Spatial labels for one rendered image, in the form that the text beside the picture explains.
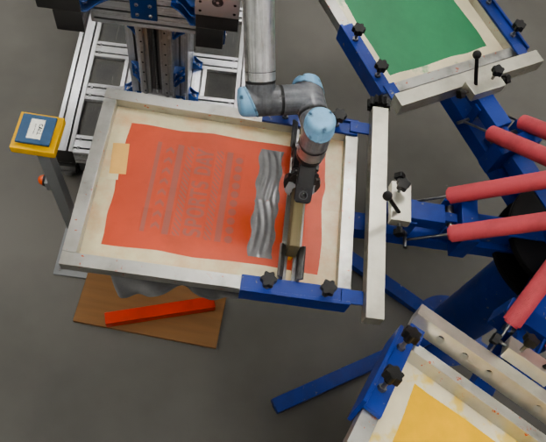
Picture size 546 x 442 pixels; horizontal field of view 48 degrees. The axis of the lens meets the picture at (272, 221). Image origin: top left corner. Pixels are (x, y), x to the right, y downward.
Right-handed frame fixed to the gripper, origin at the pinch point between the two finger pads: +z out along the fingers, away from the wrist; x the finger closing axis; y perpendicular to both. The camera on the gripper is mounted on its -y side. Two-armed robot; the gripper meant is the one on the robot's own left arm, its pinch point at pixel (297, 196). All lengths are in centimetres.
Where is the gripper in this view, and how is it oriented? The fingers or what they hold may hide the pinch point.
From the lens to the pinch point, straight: 177.0
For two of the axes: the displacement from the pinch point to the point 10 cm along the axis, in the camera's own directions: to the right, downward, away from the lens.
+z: -1.2, 4.3, 8.9
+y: 1.0, -8.9, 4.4
